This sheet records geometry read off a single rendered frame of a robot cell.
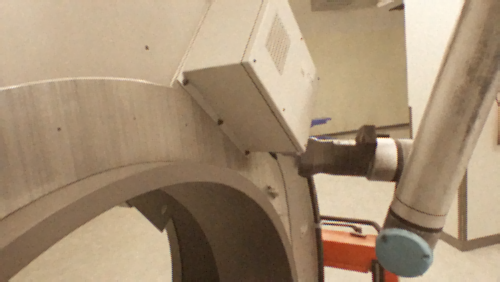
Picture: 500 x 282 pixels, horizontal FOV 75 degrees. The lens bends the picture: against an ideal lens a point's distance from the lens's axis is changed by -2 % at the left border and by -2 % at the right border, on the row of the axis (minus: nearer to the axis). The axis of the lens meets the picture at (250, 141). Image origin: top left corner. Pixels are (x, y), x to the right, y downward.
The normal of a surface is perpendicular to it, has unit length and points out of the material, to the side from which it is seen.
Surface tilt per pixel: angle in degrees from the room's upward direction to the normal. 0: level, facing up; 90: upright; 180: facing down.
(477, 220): 90
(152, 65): 90
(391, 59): 90
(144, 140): 90
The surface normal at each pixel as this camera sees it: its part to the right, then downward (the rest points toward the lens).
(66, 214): 0.87, -0.02
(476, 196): 0.18, 0.13
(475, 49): -0.62, 0.15
